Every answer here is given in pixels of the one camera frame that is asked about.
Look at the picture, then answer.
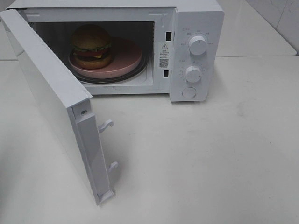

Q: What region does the white microwave oven body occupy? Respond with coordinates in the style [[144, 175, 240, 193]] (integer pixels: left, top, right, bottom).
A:
[[5, 0, 224, 102]]

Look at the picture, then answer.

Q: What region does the pink round plate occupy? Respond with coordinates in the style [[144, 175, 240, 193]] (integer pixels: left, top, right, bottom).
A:
[[68, 37, 142, 79]]

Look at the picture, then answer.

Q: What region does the glass microwave turntable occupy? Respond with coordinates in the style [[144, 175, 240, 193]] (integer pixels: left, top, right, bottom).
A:
[[74, 56, 149, 84]]

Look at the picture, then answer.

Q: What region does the burger with lettuce and tomato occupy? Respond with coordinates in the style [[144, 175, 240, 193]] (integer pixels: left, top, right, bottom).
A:
[[71, 24, 113, 70]]

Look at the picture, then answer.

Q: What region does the round white door button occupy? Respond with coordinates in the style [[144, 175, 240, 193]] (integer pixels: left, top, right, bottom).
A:
[[182, 87, 196, 99]]

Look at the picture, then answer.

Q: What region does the white microwave door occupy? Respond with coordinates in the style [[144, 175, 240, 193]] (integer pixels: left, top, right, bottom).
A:
[[0, 9, 118, 204]]

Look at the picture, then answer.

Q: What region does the upper white power knob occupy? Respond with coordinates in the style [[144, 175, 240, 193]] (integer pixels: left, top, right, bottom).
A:
[[188, 34, 208, 56]]

